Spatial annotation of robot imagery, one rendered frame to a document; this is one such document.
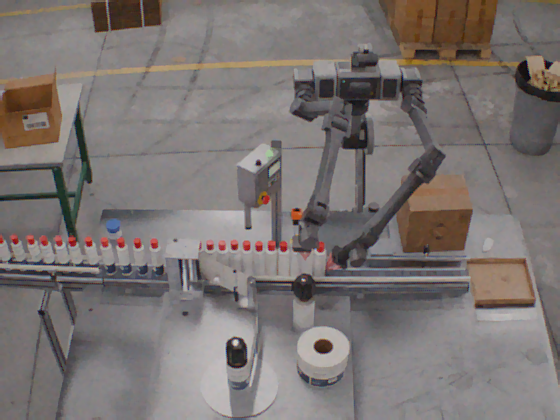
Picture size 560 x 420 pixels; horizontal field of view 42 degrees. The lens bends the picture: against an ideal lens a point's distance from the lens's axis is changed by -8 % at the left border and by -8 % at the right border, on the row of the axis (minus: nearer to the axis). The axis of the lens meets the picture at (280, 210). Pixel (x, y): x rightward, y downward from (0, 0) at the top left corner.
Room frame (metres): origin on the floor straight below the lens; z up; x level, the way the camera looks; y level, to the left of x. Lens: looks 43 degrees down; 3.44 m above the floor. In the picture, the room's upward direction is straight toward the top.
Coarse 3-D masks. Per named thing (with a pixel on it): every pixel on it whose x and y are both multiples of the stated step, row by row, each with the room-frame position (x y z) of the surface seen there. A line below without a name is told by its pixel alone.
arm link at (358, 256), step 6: (354, 234) 2.32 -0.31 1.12; (360, 234) 2.29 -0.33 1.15; (360, 246) 2.26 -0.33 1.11; (366, 246) 2.29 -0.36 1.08; (354, 252) 2.24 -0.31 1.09; (360, 252) 2.23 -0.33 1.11; (354, 258) 2.21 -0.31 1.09; (360, 258) 2.21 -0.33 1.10; (366, 258) 2.22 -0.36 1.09; (354, 264) 2.21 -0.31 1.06; (360, 264) 2.21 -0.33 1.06
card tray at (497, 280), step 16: (480, 272) 2.35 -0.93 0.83; (496, 272) 2.35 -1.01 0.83; (512, 272) 2.35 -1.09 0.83; (528, 272) 2.33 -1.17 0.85; (480, 288) 2.25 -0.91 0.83; (496, 288) 2.25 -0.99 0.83; (512, 288) 2.25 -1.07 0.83; (528, 288) 2.24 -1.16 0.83; (480, 304) 2.16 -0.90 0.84; (496, 304) 2.16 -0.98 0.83
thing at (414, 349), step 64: (512, 256) 2.46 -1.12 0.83; (128, 320) 2.08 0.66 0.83; (384, 320) 2.09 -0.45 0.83; (448, 320) 2.08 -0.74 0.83; (512, 320) 2.06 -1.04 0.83; (64, 384) 1.72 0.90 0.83; (128, 384) 1.74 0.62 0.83; (384, 384) 1.75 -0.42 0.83; (448, 384) 1.73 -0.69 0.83; (512, 384) 1.71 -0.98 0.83
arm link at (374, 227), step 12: (408, 168) 2.41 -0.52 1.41; (408, 180) 2.39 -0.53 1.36; (420, 180) 2.38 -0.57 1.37; (396, 192) 2.38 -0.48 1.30; (408, 192) 2.36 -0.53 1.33; (396, 204) 2.34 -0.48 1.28; (384, 216) 2.32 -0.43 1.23; (372, 228) 2.29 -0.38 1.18; (384, 228) 2.30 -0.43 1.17; (360, 240) 2.28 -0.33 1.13; (372, 240) 2.28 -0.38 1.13
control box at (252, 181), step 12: (264, 144) 2.48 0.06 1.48; (252, 156) 2.40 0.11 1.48; (264, 156) 2.40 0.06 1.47; (276, 156) 2.41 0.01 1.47; (240, 168) 2.34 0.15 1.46; (252, 168) 2.33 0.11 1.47; (264, 168) 2.34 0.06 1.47; (240, 180) 2.34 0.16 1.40; (252, 180) 2.31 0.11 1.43; (264, 180) 2.34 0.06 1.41; (240, 192) 2.35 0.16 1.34; (252, 192) 2.31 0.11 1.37; (264, 192) 2.33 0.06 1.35; (252, 204) 2.31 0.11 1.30
